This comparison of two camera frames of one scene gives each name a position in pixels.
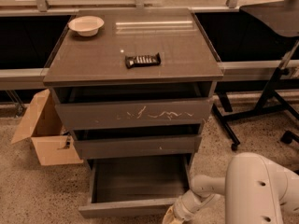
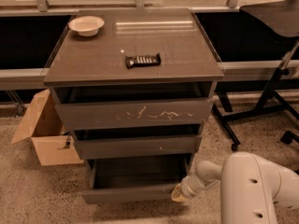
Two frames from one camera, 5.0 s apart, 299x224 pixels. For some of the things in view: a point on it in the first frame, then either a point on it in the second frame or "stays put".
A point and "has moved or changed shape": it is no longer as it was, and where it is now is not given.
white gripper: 179,211 → 187,189
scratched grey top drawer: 133,114 stays put
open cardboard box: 43,124 stays put
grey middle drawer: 137,147 stays put
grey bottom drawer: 135,186 has moved or changed shape
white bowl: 86,25 stays put
